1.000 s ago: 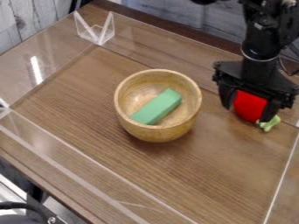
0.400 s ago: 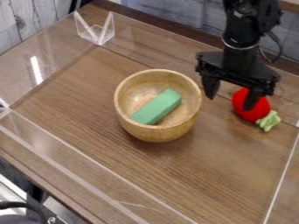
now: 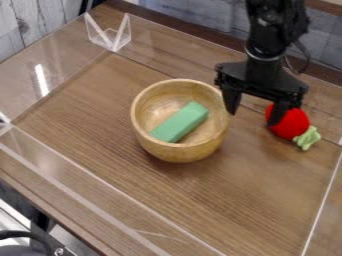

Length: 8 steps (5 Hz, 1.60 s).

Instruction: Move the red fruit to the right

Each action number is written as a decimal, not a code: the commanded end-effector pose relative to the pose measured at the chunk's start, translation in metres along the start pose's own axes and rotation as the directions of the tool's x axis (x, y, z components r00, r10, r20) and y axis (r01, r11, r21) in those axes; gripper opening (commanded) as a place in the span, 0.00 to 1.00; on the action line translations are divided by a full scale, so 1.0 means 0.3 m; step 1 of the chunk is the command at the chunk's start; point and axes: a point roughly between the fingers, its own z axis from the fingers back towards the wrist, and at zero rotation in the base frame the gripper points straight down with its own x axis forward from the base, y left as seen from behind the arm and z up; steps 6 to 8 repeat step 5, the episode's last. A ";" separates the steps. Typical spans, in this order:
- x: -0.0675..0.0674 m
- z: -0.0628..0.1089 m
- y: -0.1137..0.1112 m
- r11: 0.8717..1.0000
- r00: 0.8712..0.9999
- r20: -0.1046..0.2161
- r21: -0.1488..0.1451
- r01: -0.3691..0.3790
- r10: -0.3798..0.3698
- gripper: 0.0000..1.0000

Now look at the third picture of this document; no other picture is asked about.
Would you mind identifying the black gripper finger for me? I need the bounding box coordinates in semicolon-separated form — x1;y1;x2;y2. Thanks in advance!
222;85;242;115
268;100;290;126

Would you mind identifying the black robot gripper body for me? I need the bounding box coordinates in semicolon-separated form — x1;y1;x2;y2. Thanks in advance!
216;62;309;107

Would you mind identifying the red plush strawberry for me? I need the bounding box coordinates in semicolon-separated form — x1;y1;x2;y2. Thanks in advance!
269;108;322;151

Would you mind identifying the wooden bowl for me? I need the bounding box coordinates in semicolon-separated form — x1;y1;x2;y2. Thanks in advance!
131;79;230;163

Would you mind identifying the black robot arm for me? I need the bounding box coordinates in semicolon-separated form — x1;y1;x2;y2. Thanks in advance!
216;0;310;126

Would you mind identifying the green rectangular block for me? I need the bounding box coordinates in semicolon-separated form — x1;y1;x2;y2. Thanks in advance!
150;101;209;143

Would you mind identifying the black equipment lower left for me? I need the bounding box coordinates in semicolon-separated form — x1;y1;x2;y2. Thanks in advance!
0;222;79;256

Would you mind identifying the black cable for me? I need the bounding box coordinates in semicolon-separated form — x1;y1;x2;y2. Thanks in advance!
285;39;313;75

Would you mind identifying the clear acrylic corner bracket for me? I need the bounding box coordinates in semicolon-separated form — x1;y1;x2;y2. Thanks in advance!
85;13;131;52

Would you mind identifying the clear acrylic tray wall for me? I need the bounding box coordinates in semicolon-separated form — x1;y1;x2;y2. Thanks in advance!
0;6;342;256

